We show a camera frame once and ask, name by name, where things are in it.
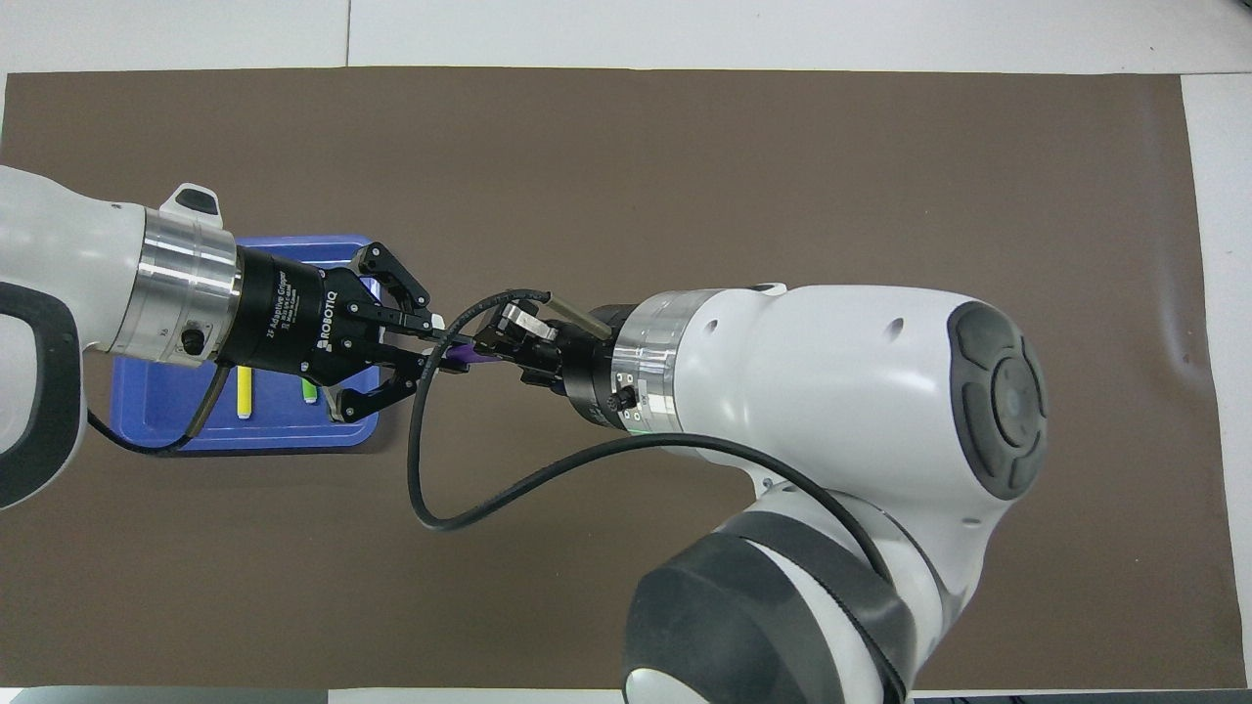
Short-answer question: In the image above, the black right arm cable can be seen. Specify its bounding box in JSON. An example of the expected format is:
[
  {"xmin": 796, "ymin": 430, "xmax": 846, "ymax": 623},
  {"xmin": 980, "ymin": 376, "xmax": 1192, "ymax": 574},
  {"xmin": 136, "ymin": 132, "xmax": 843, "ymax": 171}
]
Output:
[{"xmin": 407, "ymin": 289, "xmax": 891, "ymax": 588}]

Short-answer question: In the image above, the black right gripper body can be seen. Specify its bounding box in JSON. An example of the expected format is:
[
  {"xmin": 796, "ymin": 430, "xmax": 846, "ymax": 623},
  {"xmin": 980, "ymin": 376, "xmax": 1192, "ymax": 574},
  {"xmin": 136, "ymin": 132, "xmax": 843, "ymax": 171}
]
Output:
[{"xmin": 548, "ymin": 305, "xmax": 637, "ymax": 429}]

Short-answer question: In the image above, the blue plastic tray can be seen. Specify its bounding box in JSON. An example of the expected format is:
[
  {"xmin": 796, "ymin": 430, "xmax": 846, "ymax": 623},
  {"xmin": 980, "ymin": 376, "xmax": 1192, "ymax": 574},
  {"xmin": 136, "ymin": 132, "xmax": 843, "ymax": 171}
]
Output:
[{"xmin": 110, "ymin": 235, "xmax": 382, "ymax": 453}]

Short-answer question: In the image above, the brown table mat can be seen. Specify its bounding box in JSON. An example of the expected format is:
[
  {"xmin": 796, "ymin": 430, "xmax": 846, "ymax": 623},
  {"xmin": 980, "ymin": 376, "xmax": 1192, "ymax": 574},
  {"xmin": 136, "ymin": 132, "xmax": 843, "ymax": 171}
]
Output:
[{"xmin": 0, "ymin": 66, "xmax": 1219, "ymax": 690}]

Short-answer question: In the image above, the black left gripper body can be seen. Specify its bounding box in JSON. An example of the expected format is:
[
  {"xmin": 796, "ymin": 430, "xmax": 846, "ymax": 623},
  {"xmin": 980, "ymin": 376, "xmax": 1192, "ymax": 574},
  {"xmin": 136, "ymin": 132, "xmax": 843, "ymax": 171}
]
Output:
[{"xmin": 210, "ymin": 246, "xmax": 338, "ymax": 384}]

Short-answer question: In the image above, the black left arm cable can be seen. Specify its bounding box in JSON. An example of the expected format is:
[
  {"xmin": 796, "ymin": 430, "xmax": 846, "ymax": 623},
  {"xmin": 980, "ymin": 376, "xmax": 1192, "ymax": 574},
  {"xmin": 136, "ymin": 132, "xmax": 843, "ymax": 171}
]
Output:
[{"xmin": 86, "ymin": 362, "xmax": 234, "ymax": 457}]

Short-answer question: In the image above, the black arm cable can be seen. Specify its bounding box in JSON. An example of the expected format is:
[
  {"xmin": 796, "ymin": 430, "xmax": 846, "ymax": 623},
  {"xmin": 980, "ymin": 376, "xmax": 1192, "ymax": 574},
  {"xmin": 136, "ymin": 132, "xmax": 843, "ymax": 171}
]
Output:
[
  {"xmin": 407, "ymin": 289, "xmax": 891, "ymax": 588},
  {"xmin": 86, "ymin": 362, "xmax": 234, "ymax": 457}
]

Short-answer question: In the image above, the purple pen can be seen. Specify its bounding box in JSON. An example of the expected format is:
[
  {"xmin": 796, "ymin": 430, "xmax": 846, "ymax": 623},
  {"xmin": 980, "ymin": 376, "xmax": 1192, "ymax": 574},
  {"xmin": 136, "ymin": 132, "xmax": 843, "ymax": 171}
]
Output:
[{"xmin": 445, "ymin": 332, "xmax": 505, "ymax": 371}]

